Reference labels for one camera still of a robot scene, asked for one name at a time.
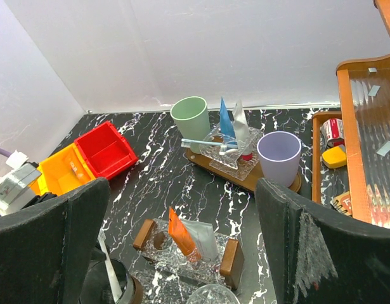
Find brown oval wooden tray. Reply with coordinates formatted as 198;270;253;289
184;147;302;194

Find green plastic cup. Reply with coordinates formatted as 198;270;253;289
170;96;211;141

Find orange spiral notebook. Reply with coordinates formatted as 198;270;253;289
330;191;352;217

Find clear drinking glass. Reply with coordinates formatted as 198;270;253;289
186;284;240;304

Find blue toothpaste tube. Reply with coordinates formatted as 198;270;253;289
219;98;237;145

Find red plastic bin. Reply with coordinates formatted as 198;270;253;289
74;121;138;180

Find light blue toothbrush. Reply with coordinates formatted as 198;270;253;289
181;139;228;148

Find orange plastic organizer bin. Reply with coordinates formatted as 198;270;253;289
29;143;96;196

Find yellow grey sponge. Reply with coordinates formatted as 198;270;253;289
322;145;347;169

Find purple plastic cup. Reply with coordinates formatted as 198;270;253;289
257;131;302;187

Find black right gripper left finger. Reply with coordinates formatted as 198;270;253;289
0;177;110;303

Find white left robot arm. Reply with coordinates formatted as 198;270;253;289
0;148;57;217

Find red white small box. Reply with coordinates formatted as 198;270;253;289
320;118;344;148

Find clear acrylic toothbrush holder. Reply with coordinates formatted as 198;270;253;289
199;123;263;175

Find wood acrylic toothbrush stand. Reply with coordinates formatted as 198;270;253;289
133;218;244;290

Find silver toothpaste tube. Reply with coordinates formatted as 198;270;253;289
232;101;252;161

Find orange toothpaste tube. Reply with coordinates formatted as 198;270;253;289
168;207;201;262

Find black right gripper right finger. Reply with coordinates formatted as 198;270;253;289
255;178;390;303

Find orange wooden tiered shelf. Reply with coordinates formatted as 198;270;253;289
311;0;390;231

